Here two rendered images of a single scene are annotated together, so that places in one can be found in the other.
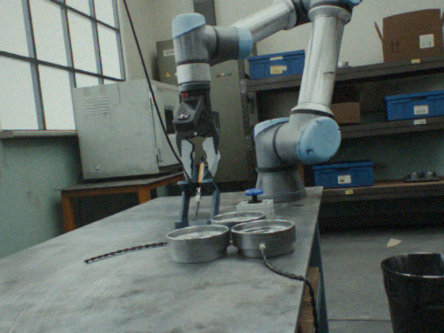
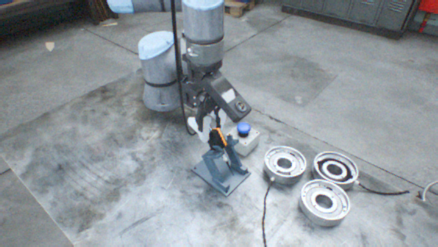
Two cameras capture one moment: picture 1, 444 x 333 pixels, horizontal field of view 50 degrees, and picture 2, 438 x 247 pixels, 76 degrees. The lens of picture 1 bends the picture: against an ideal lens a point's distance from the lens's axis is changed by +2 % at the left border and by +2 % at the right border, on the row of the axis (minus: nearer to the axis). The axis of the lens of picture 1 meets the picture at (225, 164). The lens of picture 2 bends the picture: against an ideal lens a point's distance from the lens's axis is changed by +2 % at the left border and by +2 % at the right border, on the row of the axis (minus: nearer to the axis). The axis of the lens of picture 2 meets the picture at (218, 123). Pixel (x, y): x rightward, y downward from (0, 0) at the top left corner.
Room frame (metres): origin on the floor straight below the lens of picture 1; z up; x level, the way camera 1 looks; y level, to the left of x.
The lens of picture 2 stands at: (0.82, 0.49, 1.38)
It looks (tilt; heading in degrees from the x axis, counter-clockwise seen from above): 40 degrees down; 296
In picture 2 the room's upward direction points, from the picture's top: straight up
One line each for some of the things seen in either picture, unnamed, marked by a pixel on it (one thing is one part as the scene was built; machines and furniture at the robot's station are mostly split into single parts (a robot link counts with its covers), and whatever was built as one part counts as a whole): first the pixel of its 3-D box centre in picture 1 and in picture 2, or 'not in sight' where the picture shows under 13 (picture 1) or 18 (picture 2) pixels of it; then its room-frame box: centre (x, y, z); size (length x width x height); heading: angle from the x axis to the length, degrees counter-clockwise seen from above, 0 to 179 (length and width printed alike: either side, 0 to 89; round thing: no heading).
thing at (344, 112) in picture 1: (336, 106); not in sight; (4.33, -1.07, 1.19); 0.52 x 0.42 x 0.38; 76
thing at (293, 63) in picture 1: (277, 68); not in sight; (4.46, -0.58, 1.61); 0.52 x 0.38 x 0.22; 79
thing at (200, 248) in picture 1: (199, 243); (323, 203); (0.77, 0.06, 0.82); 0.10 x 0.10 x 0.04
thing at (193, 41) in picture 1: (191, 41); (202, 5); (1.07, 0.05, 1.22); 0.09 x 0.08 x 0.11; 122
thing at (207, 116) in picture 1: (198, 111); (203, 82); (1.08, 0.05, 1.06); 0.09 x 0.08 x 0.12; 164
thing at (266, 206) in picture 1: (256, 211); (241, 137); (1.02, -0.06, 0.82); 0.08 x 0.07 x 0.05; 166
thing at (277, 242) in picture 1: (263, 238); (333, 171); (0.76, -0.05, 0.82); 0.10 x 0.10 x 0.04
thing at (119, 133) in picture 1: (139, 131); not in sight; (3.39, 0.60, 1.10); 0.62 x 0.61 x 0.65; 166
